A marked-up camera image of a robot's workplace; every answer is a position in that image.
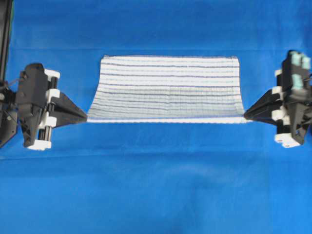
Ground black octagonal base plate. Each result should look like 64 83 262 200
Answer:
0 109 18 148

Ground black aluminium rail frame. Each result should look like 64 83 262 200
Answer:
0 0 13 83

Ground blue table cloth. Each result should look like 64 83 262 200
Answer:
0 0 312 234

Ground right wrist camera teal connectors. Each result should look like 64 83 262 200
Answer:
290 50 311 90

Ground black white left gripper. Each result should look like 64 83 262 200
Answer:
15 63 87 148

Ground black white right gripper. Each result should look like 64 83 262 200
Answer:
244 50 312 148

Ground white blue-striped towel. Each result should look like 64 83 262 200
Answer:
87 55 246 124

